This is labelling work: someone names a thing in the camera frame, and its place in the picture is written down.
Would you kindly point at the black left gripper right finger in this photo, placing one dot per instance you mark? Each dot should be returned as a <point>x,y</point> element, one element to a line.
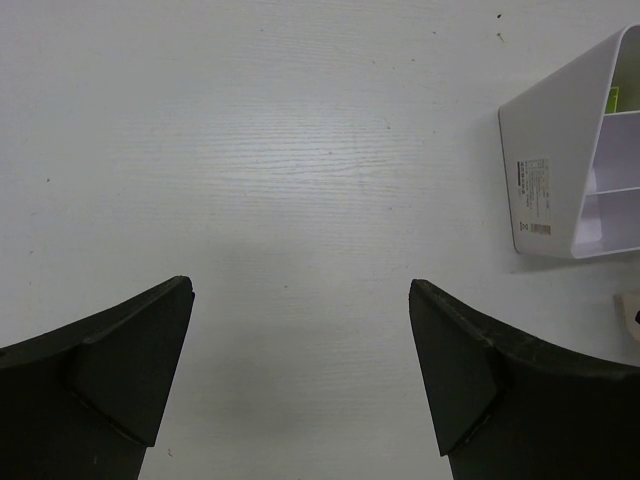
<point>508,405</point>

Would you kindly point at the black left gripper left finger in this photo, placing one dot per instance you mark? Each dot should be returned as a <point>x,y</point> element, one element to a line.
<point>86,401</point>

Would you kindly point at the tan lego brick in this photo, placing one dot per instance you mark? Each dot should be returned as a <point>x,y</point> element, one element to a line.
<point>628,309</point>

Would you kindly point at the lime green lego brick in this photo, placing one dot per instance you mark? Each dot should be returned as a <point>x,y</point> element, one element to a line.
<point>611,106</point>

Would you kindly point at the white left compartment container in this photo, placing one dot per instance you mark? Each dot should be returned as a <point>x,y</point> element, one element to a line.
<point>572,172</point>

